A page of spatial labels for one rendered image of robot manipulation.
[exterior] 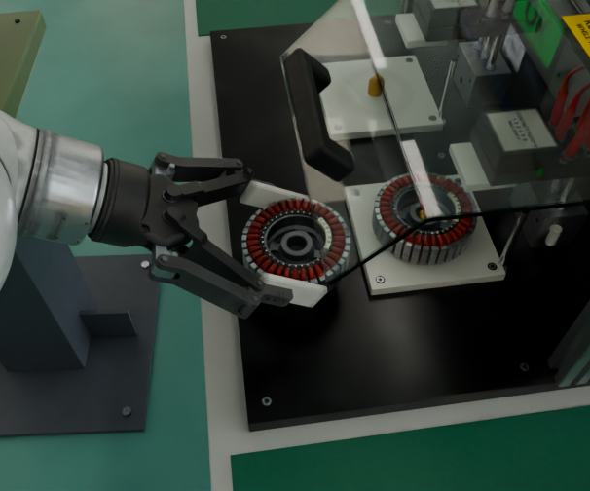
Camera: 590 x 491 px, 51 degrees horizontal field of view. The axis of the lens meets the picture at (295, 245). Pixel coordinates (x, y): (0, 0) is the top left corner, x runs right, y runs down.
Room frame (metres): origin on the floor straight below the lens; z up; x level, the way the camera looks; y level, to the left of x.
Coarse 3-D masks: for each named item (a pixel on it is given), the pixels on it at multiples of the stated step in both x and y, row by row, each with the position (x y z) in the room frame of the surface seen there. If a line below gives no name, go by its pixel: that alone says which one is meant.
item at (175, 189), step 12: (216, 180) 0.42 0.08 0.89; (228, 180) 0.43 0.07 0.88; (240, 180) 0.44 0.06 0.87; (168, 192) 0.38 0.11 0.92; (180, 192) 0.38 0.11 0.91; (192, 192) 0.39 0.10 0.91; (204, 192) 0.40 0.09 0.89; (216, 192) 0.41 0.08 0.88; (228, 192) 0.43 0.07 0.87; (204, 204) 0.41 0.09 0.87
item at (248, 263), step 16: (272, 208) 0.42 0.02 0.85; (288, 208) 0.43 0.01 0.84; (304, 208) 0.42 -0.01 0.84; (256, 224) 0.40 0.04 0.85; (272, 224) 0.41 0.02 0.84; (288, 224) 0.42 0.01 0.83; (304, 224) 0.42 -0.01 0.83; (256, 240) 0.38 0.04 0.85; (272, 240) 0.40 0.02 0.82; (288, 240) 0.39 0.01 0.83; (304, 240) 0.39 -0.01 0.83; (256, 256) 0.36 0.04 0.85; (272, 256) 0.36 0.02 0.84; (288, 256) 0.37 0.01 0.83; (304, 256) 0.37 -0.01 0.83; (320, 256) 0.36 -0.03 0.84; (256, 272) 0.35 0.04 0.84; (272, 272) 0.34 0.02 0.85; (288, 272) 0.34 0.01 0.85; (304, 272) 0.34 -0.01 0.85; (320, 272) 0.34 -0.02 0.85
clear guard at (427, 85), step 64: (384, 0) 0.45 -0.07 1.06; (448, 0) 0.45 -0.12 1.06; (512, 0) 0.45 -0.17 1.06; (576, 0) 0.45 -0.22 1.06; (384, 64) 0.37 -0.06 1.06; (448, 64) 0.37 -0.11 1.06; (512, 64) 0.37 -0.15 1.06; (576, 64) 0.37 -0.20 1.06; (384, 128) 0.31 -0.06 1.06; (448, 128) 0.30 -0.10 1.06; (512, 128) 0.30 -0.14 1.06; (576, 128) 0.30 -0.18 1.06; (320, 192) 0.29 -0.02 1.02; (384, 192) 0.26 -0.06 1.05; (448, 192) 0.25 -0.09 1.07; (512, 192) 0.25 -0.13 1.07; (576, 192) 0.25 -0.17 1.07
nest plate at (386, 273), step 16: (480, 224) 0.45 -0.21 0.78; (480, 240) 0.43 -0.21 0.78; (384, 256) 0.41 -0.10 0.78; (400, 256) 0.41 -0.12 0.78; (464, 256) 0.41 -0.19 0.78; (480, 256) 0.41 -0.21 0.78; (496, 256) 0.41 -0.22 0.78; (368, 272) 0.39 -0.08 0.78; (384, 272) 0.39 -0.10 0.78; (400, 272) 0.39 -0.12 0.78; (416, 272) 0.39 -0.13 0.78; (432, 272) 0.39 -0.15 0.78; (448, 272) 0.39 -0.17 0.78; (464, 272) 0.39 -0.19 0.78; (480, 272) 0.39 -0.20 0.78; (496, 272) 0.39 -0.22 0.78; (384, 288) 0.37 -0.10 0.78; (400, 288) 0.37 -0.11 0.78; (416, 288) 0.37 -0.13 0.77
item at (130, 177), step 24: (120, 168) 0.37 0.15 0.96; (144, 168) 0.39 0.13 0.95; (120, 192) 0.35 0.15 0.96; (144, 192) 0.35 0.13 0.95; (120, 216) 0.33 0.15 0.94; (144, 216) 0.34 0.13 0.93; (192, 216) 0.37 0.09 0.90; (96, 240) 0.33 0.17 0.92; (120, 240) 0.33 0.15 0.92; (144, 240) 0.33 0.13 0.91; (168, 240) 0.33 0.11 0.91
